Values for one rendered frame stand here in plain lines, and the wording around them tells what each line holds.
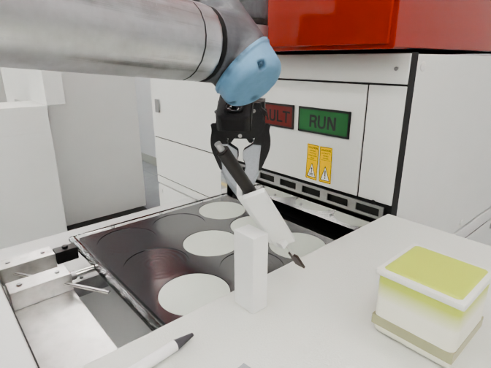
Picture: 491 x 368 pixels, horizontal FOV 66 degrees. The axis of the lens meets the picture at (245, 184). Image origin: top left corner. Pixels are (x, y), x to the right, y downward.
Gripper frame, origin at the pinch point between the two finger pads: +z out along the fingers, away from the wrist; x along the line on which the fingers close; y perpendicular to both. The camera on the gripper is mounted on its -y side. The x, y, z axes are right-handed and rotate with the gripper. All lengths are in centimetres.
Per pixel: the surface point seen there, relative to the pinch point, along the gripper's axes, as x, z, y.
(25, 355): 16.5, 5.2, -30.4
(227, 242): 2.7, 11.2, 4.0
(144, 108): 147, 35, 382
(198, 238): 8.2, 11.2, 5.4
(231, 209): 3.7, 11.2, 19.4
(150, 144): 142, 77, 377
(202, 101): 13.7, -9.4, 42.1
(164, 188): 30, 21, 59
